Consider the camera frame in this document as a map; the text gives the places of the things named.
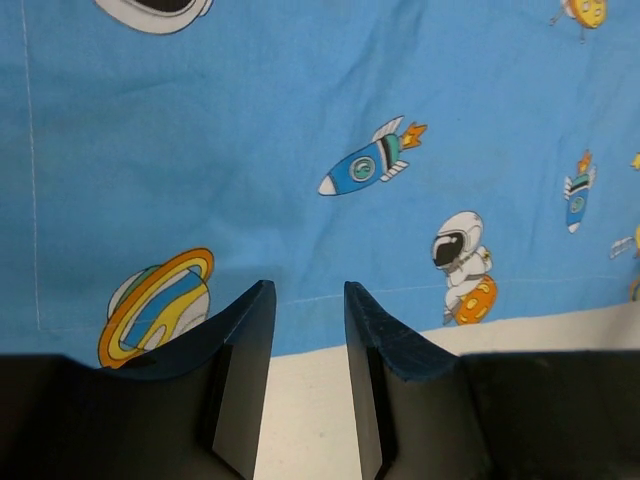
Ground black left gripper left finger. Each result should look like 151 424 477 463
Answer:
1 280 276 479

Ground blue space print cloth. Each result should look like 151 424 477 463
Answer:
1 1 639 363

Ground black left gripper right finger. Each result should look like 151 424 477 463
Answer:
344 282 639 479

